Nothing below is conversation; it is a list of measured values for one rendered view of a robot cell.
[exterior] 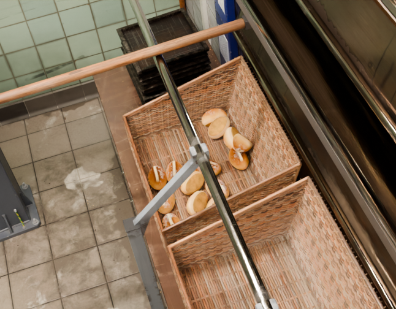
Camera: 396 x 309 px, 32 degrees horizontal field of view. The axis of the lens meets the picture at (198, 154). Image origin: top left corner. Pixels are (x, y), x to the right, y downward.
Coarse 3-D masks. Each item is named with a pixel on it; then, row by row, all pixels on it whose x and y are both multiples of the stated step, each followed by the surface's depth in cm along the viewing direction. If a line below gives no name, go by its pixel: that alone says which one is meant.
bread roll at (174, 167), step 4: (172, 164) 242; (176, 164) 242; (180, 164) 244; (168, 168) 242; (172, 168) 241; (176, 168) 241; (180, 168) 242; (168, 172) 241; (172, 172) 240; (176, 172) 240; (168, 176) 241; (172, 176) 240; (168, 180) 242
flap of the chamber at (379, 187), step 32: (256, 0) 175; (288, 0) 176; (256, 32) 169; (288, 32) 166; (320, 64) 158; (320, 96) 151; (352, 96) 151; (320, 128) 144; (352, 128) 144; (384, 128) 144; (384, 160) 138; (352, 192) 135; (384, 192) 132
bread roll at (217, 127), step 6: (216, 120) 253; (222, 120) 252; (228, 120) 252; (210, 126) 253; (216, 126) 252; (222, 126) 251; (228, 126) 252; (210, 132) 252; (216, 132) 251; (222, 132) 251; (216, 138) 253
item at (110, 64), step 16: (208, 32) 200; (224, 32) 201; (144, 48) 198; (160, 48) 198; (176, 48) 200; (96, 64) 196; (112, 64) 196; (48, 80) 194; (64, 80) 195; (0, 96) 193; (16, 96) 193
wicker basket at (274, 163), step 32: (224, 64) 245; (160, 96) 247; (192, 96) 252; (224, 96) 256; (256, 96) 235; (128, 128) 244; (160, 128) 258; (256, 128) 238; (160, 160) 252; (224, 160) 248; (256, 160) 242; (288, 160) 217; (256, 192) 215; (160, 224) 215; (192, 224) 216
